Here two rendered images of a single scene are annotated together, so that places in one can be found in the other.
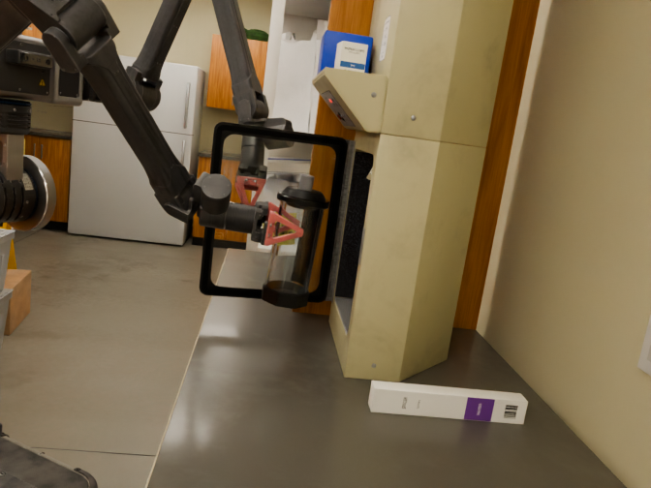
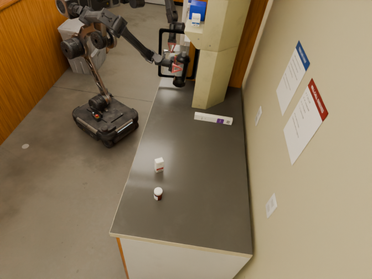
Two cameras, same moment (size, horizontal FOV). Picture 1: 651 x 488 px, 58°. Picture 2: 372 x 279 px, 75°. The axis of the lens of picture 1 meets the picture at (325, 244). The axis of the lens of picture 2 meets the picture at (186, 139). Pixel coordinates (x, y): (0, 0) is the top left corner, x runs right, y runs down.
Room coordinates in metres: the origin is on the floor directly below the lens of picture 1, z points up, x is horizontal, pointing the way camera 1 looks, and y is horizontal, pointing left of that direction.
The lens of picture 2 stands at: (-0.41, -0.24, 2.13)
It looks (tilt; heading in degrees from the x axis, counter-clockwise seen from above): 46 degrees down; 7
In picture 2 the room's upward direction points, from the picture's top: 9 degrees clockwise
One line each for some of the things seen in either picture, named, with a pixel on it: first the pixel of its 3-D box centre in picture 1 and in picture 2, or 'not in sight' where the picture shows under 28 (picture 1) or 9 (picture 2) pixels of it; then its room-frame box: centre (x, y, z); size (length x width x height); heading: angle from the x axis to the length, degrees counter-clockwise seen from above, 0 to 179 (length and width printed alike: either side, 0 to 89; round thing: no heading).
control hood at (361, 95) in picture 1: (342, 103); (194, 30); (1.21, 0.00, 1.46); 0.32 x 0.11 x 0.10; 7
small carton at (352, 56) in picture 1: (350, 60); (195, 19); (1.17, 0.00, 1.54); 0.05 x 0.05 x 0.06; 12
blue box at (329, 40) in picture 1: (344, 58); (197, 10); (1.29, 0.01, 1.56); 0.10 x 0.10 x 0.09; 7
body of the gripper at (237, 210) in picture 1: (244, 218); (166, 63); (1.17, 0.17, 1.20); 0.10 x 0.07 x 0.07; 9
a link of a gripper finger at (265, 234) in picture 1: (279, 228); (176, 67); (1.14, 0.10, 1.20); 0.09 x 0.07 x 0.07; 99
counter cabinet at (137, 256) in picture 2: not in sight; (191, 151); (1.05, -0.14, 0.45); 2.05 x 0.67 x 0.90; 7
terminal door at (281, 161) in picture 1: (272, 216); (177, 56); (1.33, 0.13, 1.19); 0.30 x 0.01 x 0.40; 103
